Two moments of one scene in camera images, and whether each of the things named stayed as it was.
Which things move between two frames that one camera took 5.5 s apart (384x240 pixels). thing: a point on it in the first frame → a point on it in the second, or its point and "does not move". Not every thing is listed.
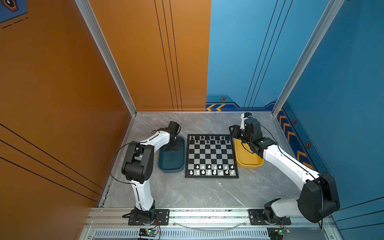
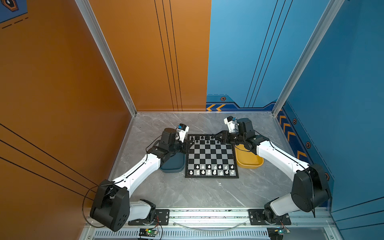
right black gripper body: x=240 y=134 → x=232 y=138
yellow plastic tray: x=245 y=158 does not move
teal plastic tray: x=172 y=161 does not move
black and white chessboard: x=210 y=156 does not move
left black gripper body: x=174 y=146 → x=183 y=147
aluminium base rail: x=196 y=218 does not move
